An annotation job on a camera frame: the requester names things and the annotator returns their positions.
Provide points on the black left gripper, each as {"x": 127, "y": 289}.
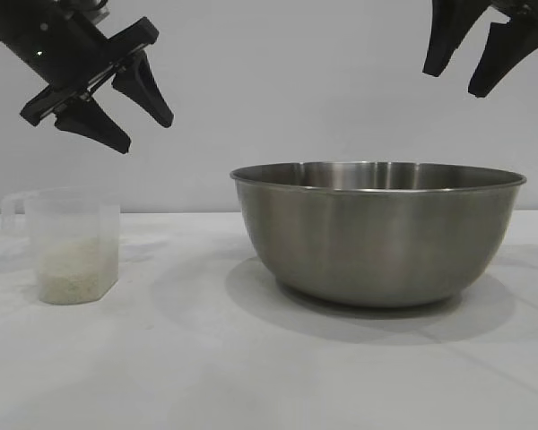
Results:
{"x": 63, "y": 40}

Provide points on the clear plastic measuring cup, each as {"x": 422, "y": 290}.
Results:
{"x": 72, "y": 215}

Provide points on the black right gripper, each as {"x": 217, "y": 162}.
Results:
{"x": 520, "y": 5}

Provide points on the stainless steel mixing bowl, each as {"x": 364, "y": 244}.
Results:
{"x": 376, "y": 242}

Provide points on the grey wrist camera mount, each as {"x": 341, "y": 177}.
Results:
{"x": 98, "y": 12}

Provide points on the white rice grains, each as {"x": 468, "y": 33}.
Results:
{"x": 76, "y": 273}

